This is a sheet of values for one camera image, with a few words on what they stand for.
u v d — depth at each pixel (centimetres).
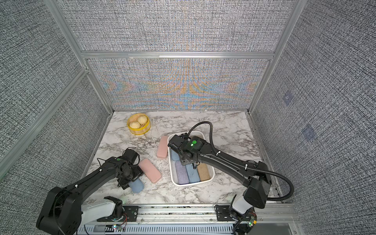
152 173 85
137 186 81
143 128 103
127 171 67
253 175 42
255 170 41
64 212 40
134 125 103
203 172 84
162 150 94
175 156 90
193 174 84
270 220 73
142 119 106
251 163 44
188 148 50
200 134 97
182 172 84
